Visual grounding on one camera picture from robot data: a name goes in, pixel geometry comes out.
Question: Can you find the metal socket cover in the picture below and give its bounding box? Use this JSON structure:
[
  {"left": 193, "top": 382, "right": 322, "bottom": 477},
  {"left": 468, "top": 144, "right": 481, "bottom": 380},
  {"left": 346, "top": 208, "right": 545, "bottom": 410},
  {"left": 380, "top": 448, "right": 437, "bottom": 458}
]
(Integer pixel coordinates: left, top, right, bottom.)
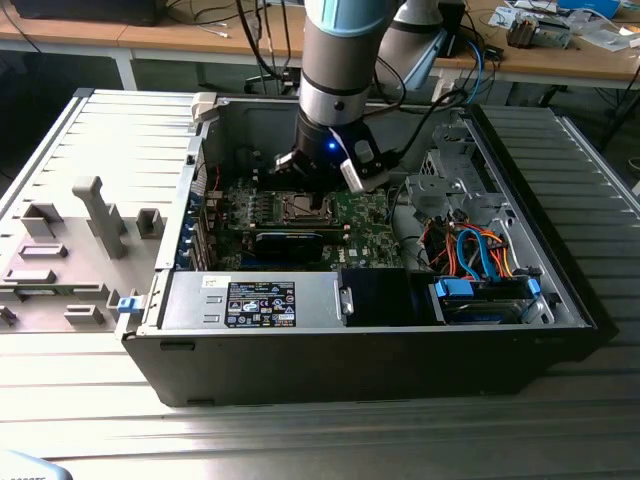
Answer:
[{"left": 282, "top": 190, "right": 335, "bottom": 222}]

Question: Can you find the black RAM slot row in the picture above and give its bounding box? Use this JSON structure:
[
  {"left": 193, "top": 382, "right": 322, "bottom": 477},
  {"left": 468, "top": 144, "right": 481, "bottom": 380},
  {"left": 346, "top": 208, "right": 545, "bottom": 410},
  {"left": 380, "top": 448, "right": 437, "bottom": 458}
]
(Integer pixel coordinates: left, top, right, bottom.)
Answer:
[
  {"left": 252, "top": 167, "right": 301, "bottom": 192},
  {"left": 227, "top": 224, "right": 351, "bottom": 237}
]

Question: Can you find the CPU socket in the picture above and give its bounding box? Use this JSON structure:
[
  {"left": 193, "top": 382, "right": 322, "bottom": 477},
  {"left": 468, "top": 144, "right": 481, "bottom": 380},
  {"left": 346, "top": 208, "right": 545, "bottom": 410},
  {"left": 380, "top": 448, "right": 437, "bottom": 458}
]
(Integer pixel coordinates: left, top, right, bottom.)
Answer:
[{"left": 279, "top": 189, "right": 337, "bottom": 224}]

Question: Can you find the black graphics card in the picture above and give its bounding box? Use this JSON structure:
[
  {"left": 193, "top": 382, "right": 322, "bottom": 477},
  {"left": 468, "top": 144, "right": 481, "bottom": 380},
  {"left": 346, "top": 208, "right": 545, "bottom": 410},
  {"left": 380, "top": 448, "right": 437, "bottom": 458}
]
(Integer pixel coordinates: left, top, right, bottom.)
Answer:
[{"left": 254, "top": 230, "right": 326, "bottom": 262}]

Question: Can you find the green motherboard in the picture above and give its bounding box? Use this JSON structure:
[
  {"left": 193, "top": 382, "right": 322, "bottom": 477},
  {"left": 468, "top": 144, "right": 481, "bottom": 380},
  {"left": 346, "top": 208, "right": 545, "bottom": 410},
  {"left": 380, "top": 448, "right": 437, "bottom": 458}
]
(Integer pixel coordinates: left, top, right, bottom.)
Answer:
[{"left": 212, "top": 172, "right": 404, "bottom": 274}]

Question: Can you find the black fan shroud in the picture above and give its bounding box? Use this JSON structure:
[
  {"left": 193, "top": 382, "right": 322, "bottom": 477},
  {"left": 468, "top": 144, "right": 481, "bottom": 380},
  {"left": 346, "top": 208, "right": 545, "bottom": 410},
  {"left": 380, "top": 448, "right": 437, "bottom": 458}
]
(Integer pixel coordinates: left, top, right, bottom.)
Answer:
[{"left": 341, "top": 268, "right": 436, "bottom": 327}]

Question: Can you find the metal drive cage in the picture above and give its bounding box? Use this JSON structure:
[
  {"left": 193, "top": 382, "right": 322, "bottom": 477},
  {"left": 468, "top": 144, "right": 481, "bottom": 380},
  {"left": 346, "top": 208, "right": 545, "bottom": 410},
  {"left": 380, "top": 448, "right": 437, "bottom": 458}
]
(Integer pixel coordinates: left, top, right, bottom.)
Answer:
[{"left": 404, "top": 124, "right": 506, "bottom": 226}]

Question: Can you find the beige case latch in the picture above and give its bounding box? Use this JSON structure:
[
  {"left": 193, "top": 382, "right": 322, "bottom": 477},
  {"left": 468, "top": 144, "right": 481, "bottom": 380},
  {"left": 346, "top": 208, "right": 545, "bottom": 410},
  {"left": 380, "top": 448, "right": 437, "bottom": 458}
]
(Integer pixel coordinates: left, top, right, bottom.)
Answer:
[{"left": 191, "top": 92, "right": 219, "bottom": 123}]

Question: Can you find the hard disk in blue carrier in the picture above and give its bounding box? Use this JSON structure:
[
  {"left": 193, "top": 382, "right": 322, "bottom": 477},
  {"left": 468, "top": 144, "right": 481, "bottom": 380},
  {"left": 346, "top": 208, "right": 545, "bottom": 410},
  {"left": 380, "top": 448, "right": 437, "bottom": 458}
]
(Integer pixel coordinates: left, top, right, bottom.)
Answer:
[{"left": 428, "top": 275, "right": 544, "bottom": 325}]

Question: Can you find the grey power supply unit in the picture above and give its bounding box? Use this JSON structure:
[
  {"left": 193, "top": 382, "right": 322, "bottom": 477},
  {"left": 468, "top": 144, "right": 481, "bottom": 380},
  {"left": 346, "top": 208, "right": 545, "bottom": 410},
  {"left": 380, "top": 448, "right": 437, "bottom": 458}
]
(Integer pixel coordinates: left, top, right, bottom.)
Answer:
[{"left": 159, "top": 271, "right": 346, "bottom": 331}]

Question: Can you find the black open PC case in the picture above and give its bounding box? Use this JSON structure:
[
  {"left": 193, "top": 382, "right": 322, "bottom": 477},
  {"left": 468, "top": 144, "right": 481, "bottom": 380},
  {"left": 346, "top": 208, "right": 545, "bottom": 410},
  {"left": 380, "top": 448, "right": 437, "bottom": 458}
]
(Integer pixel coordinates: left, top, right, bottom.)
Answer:
[{"left": 115, "top": 89, "right": 617, "bottom": 409}]

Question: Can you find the black upright box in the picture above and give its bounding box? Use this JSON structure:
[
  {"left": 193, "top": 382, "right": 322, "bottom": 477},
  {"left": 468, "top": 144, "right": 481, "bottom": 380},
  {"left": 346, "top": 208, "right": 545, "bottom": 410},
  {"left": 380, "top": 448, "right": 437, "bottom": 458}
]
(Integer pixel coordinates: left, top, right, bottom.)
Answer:
[{"left": 439, "top": 0, "right": 467, "bottom": 59}]

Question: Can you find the wooden desk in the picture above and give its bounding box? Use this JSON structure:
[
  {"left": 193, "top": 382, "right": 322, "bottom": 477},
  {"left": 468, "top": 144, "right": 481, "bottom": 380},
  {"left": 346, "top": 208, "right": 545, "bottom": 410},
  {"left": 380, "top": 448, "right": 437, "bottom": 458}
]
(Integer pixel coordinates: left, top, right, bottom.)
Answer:
[{"left": 0, "top": 0, "right": 640, "bottom": 91}]

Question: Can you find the metal cooler on desk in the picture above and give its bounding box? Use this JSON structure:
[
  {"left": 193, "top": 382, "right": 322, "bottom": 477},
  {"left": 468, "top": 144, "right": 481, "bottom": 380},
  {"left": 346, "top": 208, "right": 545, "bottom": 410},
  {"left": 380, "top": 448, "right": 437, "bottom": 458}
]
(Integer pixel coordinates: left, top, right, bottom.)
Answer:
[{"left": 505, "top": 14, "right": 574, "bottom": 51}]

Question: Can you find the grey parts rack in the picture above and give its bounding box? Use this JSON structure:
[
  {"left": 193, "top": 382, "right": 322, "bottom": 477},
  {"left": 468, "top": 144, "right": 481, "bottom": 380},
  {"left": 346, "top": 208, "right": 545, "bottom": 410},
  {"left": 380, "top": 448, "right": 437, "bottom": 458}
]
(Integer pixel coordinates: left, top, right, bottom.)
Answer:
[{"left": 0, "top": 175, "right": 166, "bottom": 334}]

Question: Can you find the black flat device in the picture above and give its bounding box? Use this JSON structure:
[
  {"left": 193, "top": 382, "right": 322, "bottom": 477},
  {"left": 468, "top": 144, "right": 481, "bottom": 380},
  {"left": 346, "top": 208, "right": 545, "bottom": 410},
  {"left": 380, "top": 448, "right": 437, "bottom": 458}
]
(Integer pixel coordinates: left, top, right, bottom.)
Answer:
[{"left": 9, "top": 0, "right": 166, "bottom": 27}]

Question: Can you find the blue box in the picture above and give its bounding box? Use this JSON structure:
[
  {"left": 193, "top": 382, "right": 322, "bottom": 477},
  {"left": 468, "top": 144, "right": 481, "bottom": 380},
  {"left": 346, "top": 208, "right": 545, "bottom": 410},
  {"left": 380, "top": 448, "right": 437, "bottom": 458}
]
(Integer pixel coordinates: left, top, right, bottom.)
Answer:
[{"left": 557, "top": 0, "right": 621, "bottom": 16}]

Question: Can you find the pale blue rounded device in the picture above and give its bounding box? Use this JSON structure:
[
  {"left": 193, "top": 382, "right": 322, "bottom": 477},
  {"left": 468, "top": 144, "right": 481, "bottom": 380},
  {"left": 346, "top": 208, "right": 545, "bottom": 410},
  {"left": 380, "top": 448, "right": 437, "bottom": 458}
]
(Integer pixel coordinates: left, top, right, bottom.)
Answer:
[{"left": 0, "top": 449, "right": 69, "bottom": 480}]

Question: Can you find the small grey wrist camera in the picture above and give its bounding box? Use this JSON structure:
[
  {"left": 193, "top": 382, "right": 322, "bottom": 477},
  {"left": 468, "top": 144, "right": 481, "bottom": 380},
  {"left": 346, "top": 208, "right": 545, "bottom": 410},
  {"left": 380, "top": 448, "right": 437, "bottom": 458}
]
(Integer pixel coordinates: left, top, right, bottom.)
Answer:
[{"left": 272, "top": 151, "right": 302, "bottom": 175}]

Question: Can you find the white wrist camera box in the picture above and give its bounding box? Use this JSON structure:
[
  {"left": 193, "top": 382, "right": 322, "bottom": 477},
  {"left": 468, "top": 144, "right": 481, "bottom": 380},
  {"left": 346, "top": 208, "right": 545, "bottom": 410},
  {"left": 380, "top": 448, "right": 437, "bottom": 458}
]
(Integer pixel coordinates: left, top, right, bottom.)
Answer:
[{"left": 339, "top": 139, "right": 390, "bottom": 195}]

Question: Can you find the expansion slot bracket row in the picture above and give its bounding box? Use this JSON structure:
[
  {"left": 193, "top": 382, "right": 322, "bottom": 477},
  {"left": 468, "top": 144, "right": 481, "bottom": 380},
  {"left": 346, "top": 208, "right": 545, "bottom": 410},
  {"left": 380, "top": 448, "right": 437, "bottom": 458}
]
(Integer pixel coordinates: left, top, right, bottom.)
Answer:
[{"left": 179, "top": 189, "right": 224, "bottom": 271}]

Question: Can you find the blue data wire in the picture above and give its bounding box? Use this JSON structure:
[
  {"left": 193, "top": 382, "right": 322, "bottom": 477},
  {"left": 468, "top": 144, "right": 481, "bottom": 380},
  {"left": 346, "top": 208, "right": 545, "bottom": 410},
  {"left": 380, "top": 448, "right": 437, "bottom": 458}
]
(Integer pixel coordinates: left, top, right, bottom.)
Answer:
[{"left": 455, "top": 227, "right": 495, "bottom": 281}]

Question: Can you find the orange wire bundle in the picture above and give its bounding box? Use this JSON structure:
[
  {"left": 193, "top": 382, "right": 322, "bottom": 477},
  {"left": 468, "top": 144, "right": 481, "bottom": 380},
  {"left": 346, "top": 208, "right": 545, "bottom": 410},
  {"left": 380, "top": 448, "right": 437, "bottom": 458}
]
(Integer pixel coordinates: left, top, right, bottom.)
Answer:
[{"left": 489, "top": 232, "right": 519, "bottom": 277}]

